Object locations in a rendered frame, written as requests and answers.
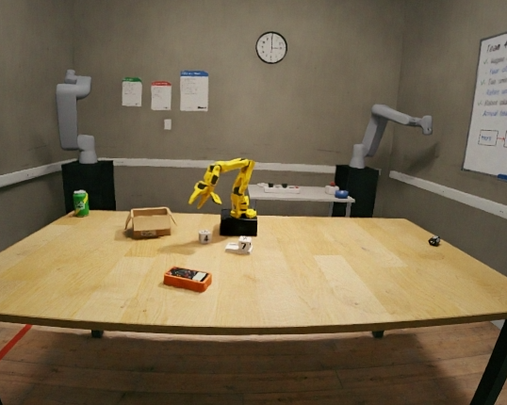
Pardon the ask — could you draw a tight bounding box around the green soda can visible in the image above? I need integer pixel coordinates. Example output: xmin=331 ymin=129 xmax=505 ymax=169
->
xmin=74 ymin=190 xmax=90 ymax=218

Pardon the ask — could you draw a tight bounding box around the orange digital multimeter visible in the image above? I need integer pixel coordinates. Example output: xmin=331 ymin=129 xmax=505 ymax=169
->
xmin=163 ymin=266 xmax=212 ymax=292

